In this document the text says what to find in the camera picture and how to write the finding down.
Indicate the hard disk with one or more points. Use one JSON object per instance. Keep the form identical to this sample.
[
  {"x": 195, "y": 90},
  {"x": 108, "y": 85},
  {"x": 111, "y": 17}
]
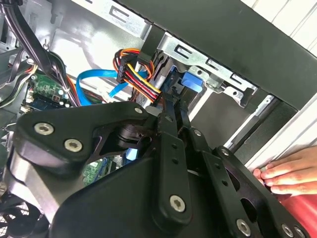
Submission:
[{"x": 192, "y": 83}]

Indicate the person's bare hand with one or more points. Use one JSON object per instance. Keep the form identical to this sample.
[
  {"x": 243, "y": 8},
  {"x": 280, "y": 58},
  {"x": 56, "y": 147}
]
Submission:
[{"x": 297, "y": 173}]

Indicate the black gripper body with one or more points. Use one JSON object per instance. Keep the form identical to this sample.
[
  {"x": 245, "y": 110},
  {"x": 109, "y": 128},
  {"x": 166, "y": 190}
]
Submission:
[{"x": 111, "y": 210}]

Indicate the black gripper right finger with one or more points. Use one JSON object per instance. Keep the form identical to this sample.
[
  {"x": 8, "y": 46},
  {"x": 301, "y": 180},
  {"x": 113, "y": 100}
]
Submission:
[{"x": 210, "y": 161}]

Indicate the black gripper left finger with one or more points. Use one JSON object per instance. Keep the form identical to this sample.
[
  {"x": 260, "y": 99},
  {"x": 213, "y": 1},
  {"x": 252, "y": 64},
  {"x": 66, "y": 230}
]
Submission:
[{"x": 62, "y": 124}]

